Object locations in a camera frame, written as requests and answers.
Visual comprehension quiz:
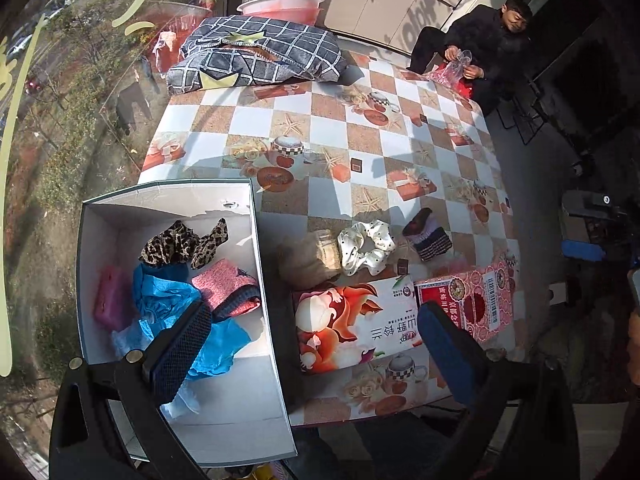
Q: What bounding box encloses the pink plastic basin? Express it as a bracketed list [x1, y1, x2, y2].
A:
[236, 0, 324, 26]

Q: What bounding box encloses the checkered floral tablecloth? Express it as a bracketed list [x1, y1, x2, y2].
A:
[136, 49, 526, 428]

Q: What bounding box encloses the orange floral tissue pack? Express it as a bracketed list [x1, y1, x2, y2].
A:
[293, 275, 422, 374]

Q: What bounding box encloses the dark plaid pillow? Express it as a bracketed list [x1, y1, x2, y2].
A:
[166, 15, 347, 96]

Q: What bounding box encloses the leopard print scrunchie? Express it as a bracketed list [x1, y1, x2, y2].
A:
[139, 218, 229, 270]

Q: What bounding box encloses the white cabinet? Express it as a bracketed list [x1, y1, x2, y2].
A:
[292, 0, 474, 53]

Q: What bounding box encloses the beige burlap pouch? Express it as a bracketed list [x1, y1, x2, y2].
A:
[277, 229, 342, 289]

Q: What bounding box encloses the seated person in black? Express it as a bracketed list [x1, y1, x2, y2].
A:
[408, 0, 533, 115]

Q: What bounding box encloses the pink knit sock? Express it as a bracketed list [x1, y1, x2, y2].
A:
[192, 259, 262, 323]

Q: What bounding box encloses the red plastic bag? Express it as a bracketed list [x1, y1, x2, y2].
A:
[424, 50, 473, 99]

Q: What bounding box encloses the blue plastic shoe cover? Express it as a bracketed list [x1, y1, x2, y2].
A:
[132, 263, 201, 341]

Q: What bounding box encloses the pink bubble wrap block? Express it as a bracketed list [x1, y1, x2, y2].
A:
[93, 266, 134, 332]

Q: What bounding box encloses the white polka dot scrunchie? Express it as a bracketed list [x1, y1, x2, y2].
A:
[337, 220, 396, 276]

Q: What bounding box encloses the purple striped knit sock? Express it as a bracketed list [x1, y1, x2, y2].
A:
[402, 207, 452, 262]

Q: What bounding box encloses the red patterned cardboard box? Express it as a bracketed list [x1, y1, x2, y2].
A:
[416, 259, 515, 342]

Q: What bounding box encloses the light blue fluffy cloth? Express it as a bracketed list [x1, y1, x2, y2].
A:
[110, 318, 202, 421]

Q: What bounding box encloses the white open storage box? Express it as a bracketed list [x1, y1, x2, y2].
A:
[54, 179, 296, 479]

